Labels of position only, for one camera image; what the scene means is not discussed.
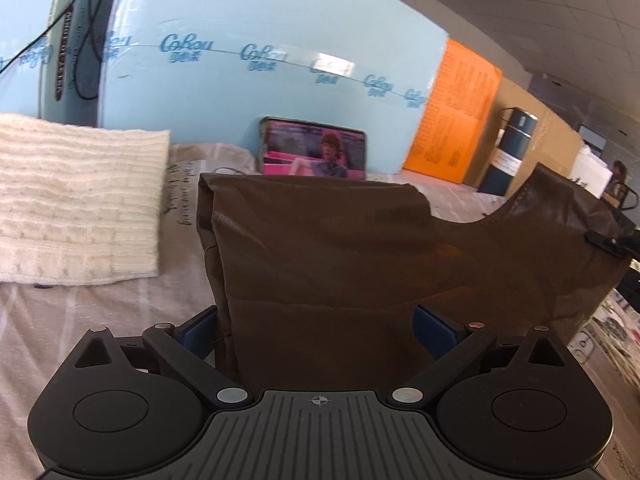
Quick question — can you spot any dark blue thermos bottle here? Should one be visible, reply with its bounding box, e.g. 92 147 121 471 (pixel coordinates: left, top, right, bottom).
478 107 538 197

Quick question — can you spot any smartphone with lit screen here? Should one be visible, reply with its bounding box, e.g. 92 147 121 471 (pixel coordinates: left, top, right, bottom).
257 116 368 180

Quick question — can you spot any white knitted sweater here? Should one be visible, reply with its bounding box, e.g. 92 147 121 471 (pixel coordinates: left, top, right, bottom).
0 113 172 286

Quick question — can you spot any light blue foam board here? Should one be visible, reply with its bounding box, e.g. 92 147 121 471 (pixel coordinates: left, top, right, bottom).
97 0 449 176
0 0 112 128

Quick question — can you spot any orange board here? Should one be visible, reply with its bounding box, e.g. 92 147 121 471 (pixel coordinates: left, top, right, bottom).
403 38 503 184

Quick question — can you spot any cardboard panel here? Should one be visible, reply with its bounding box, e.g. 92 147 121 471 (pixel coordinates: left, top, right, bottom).
462 76 585 197

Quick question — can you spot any brown garment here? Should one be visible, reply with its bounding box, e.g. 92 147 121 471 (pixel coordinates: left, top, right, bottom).
196 162 632 397

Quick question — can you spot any black cable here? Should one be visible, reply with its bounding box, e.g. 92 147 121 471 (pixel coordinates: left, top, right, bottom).
0 0 117 102

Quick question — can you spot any white box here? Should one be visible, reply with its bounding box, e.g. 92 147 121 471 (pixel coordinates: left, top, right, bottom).
570 144 614 199

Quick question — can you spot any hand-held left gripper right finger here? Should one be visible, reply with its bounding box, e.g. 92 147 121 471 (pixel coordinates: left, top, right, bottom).
389 303 572 407

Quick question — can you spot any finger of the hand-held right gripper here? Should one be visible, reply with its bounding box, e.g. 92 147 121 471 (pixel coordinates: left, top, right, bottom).
584 230 632 259

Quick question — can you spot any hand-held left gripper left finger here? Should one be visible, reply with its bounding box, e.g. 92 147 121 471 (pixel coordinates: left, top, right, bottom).
74 305 252 408

